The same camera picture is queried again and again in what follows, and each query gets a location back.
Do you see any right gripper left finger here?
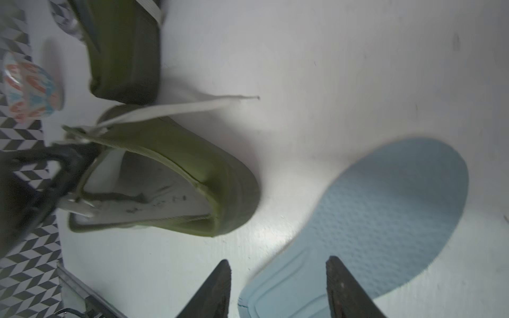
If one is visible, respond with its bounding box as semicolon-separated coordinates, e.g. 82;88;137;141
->
177;259;231;318

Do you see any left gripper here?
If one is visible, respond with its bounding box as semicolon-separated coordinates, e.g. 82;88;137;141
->
1;143;100;258

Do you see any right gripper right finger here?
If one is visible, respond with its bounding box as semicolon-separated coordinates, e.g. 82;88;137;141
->
326;256;386;318

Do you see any olive green shoe with laces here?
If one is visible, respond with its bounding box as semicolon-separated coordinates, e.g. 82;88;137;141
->
69;1;163;105

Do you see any aluminium mounting rail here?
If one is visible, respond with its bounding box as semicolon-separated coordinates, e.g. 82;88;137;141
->
51;262;127;318

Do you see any patterned small plate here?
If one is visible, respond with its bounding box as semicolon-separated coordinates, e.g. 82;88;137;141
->
3;52;64;123

